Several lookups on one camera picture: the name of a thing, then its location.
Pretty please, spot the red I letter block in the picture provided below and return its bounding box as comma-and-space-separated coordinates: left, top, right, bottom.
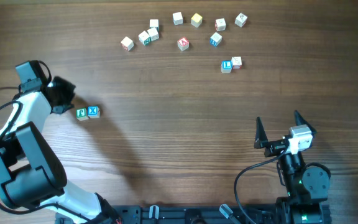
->
231, 57, 242, 69

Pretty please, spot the blue P letter block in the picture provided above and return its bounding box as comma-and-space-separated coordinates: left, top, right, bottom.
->
172, 12, 183, 26

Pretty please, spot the green N letter block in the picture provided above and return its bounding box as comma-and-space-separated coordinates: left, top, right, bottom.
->
138, 30, 151, 45

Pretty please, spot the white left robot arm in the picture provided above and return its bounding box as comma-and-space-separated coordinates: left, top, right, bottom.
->
0, 77, 121, 223

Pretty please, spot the white Z letter block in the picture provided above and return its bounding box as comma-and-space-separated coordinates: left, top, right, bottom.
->
149, 19, 159, 30

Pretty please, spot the red Q letter block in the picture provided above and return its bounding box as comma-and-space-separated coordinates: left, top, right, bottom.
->
215, 18, 226, 32

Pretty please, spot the green J letter block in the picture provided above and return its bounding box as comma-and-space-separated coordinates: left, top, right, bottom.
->
75, 108, 89, 121

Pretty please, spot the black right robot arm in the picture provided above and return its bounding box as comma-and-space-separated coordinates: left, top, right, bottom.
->
254, 111, 332, 224

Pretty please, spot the blue H letter block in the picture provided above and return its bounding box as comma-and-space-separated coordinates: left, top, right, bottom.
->
209, 32, 223, 47

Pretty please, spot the blue X letter block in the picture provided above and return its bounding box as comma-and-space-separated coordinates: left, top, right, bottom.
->
88, 106, 101, 118

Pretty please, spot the yellow topped letter block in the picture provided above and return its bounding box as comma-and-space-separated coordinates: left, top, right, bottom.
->
191, 13, 203, 27

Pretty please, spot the red M letter block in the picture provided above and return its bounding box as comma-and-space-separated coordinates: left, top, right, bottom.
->
121, 37, 134, 52

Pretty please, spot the red A letter block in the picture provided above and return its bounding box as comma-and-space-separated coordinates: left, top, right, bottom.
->
177, 37, 190, 51

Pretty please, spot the white O green block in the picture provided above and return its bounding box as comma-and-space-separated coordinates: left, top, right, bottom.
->
147, 27, 159, 41

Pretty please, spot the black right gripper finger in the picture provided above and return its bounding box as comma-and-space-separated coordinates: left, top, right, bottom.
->
294, 110, 317, 134
254, 116, 269, 149

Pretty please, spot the blue L letter block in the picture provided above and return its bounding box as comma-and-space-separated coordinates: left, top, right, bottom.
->
221, 60, 232, 73

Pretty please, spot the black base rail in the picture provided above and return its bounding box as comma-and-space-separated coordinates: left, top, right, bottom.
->
114, 204, 280, 224

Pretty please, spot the white K letter block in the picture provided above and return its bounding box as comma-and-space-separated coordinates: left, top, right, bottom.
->
234, 12, 248, 27

